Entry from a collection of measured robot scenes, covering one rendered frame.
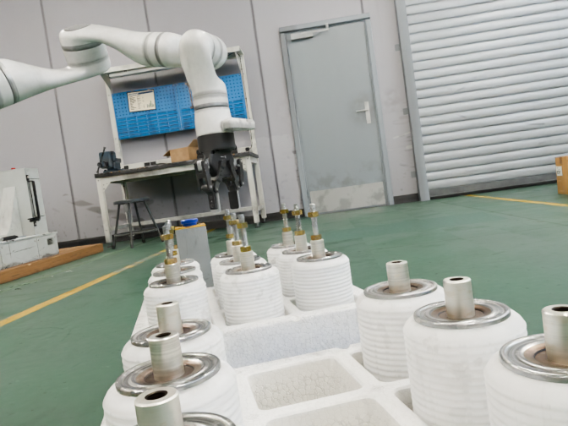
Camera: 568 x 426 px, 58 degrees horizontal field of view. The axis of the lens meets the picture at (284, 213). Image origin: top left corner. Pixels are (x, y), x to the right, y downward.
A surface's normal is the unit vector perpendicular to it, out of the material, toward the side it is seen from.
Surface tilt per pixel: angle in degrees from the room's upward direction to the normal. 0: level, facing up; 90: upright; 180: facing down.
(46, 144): 90
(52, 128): 90
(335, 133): 90
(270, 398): 90
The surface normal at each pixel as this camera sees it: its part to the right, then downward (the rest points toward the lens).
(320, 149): -0.07, 0.07
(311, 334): 0.20, 0.02
